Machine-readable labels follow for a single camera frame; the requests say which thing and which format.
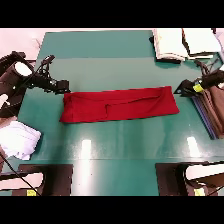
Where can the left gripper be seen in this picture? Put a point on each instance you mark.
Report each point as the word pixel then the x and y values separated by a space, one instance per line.
pixel 60 86

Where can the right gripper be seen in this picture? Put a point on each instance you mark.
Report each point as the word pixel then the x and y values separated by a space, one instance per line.
pixel 190 88

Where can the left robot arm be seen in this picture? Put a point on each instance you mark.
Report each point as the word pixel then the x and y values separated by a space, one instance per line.
pixel 16 77

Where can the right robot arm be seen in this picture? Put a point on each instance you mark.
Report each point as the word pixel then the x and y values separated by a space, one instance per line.
pixel 213 78

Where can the blue garment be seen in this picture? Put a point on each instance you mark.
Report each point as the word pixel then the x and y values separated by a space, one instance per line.
pixel 204 116

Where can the brown garment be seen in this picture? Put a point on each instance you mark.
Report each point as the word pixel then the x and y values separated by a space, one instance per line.
pixel 215 110

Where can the white garment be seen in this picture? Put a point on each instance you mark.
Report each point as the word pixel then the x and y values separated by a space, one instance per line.
pixel 170 43
pixel 200 40
pixel 18 139

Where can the red garment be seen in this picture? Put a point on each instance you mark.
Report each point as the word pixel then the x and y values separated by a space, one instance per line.
pixel 120 104

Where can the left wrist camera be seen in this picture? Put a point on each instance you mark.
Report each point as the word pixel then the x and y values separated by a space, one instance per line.
pixel 48 59

